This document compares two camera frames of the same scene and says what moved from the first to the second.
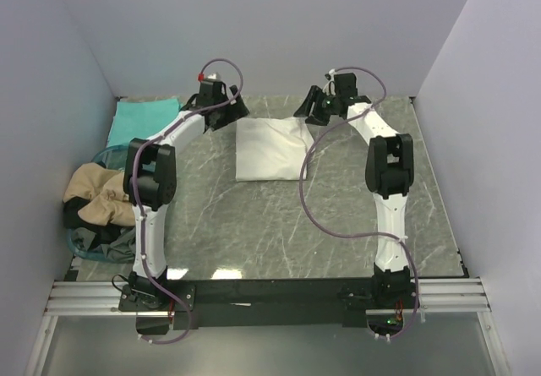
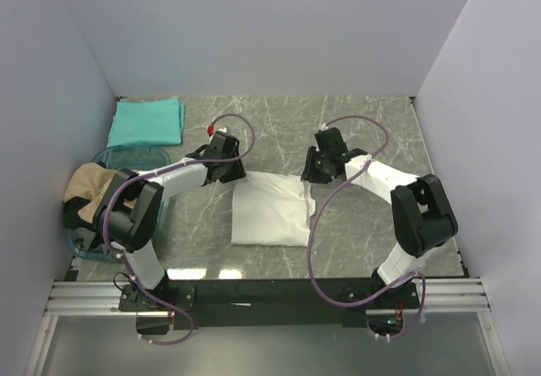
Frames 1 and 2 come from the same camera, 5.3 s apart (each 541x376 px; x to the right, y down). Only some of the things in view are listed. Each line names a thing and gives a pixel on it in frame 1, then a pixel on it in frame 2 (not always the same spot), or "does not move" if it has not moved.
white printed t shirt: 270,149 to 271,209
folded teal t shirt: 133,119 does not move
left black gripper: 237,111 to 237,173
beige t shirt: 105,189 does not move
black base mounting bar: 199,304 does not move
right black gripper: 314,95 to 308,173
